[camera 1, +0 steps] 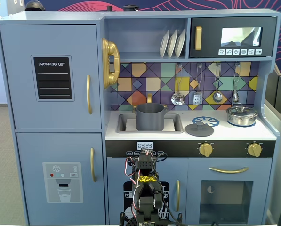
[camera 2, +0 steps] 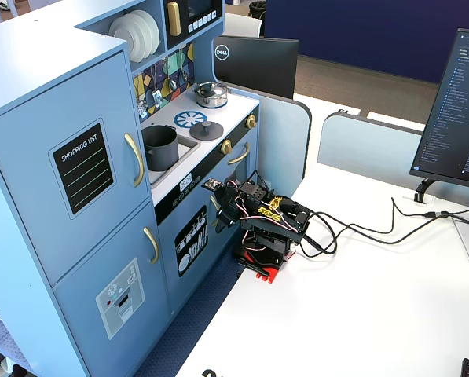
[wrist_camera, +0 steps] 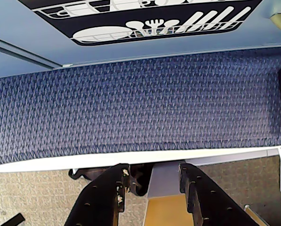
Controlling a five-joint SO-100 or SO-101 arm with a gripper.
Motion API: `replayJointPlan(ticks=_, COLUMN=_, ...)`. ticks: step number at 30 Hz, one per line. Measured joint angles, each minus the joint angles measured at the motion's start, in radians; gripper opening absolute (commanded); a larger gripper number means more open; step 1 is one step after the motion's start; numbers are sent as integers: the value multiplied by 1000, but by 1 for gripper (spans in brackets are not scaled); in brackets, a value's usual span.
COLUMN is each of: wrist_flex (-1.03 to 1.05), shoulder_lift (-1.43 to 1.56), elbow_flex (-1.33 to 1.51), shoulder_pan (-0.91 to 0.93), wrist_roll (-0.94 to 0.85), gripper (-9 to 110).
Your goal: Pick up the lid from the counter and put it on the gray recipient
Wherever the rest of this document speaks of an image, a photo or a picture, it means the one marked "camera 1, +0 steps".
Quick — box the shiny steel pot lid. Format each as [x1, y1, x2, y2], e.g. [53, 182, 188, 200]
[227, 105, 257, 116]

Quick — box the blue freezer door with dispenser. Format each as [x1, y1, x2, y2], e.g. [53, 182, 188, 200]
[16, 132, 106, 226]

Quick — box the steel ladle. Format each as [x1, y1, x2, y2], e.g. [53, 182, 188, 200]
[212, 63, 224, 103]

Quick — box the gold faucet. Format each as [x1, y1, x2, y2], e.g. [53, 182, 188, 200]
[131, 93, 167, 113]

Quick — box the gray sink basin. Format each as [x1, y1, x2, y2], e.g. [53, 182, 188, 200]
[116, 113, 184, 134]

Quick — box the gold freezer door handle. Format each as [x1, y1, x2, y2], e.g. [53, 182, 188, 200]
[90, 147, 97, 182]

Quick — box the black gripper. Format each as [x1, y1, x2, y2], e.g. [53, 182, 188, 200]
[141, 148, 153, 161]

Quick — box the gray plastic pot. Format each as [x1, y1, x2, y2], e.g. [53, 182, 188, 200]
[133, 103, 169, 131]

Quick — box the blue toy kitchen unit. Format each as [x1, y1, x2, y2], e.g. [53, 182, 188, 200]
[0, 8, 281, 226]

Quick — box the gray round lid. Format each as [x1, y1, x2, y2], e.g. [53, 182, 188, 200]
[185, 121, 215, 137]

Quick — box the blue dishwasher door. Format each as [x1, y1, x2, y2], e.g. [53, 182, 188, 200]
[106, 157, 189, 226]

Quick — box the gold fridge door handle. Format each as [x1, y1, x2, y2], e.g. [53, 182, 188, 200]
[86, 74, 93, 115]

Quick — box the gray ice dispenser sticker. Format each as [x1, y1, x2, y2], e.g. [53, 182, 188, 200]
[42, 161, 84, 204]

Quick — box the gold stove knob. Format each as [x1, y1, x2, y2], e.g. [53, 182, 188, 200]
[247, 143, 263, 158]
[198, 143, 214, 157]

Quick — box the large blue fridge door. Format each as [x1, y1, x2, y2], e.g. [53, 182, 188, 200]
[0, 23, 102, 129]

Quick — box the digital clock display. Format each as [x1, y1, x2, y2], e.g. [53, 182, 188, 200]
[136, 141, 153, 151]

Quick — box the small steel spoon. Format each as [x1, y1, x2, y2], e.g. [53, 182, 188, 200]
[232, 63, 241, 103]

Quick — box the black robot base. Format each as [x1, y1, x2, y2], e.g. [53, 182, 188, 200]
[119, 211, 184, 226]

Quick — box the gold microwave handle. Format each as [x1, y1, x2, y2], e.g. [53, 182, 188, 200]
[194, 26, 202, 51]

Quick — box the gold oven handle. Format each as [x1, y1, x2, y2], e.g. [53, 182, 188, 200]
[209, 166, 250, 174]

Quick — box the black power cable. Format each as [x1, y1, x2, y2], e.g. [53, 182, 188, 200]
[154, 152, 182, 226]

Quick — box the steel skimmer spoon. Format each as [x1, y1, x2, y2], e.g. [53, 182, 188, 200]
[170, 64, 185, 106]

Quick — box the gold toy telephone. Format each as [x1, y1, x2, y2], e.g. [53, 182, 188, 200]
[101, 37, 121, 89]

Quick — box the black dishwasher sticker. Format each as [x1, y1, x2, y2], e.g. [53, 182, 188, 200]
[123, 180, 170, 221]

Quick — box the white toy plate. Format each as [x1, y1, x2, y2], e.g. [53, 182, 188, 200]
[167, 29, 178, 59]
[159, 29, 170, 59]
[174, 29, 186, 58]

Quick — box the black round container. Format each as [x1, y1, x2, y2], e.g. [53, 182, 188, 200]
[123, 4, 139, 12]

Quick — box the blue oven door with window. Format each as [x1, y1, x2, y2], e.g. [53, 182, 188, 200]
[187, 158, 273, 224]

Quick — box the black shopping list board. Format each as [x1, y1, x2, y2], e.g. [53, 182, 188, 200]
[31, 55, 75, 102]

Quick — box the gold dishwasher handle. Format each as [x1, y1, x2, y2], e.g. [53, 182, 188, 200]
[175, 180, 180, 212]

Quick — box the steel slotted spatula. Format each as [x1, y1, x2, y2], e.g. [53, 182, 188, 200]
[193, 64, 203, 105]

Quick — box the black helmet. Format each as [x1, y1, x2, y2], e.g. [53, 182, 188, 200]
[24, 0, 46, 12]

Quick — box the black control panel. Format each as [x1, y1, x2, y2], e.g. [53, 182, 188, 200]
[105, 140, 276, 159]

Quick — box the black microwave door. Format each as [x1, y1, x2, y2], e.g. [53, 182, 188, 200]
[189, 16, 278, 58]

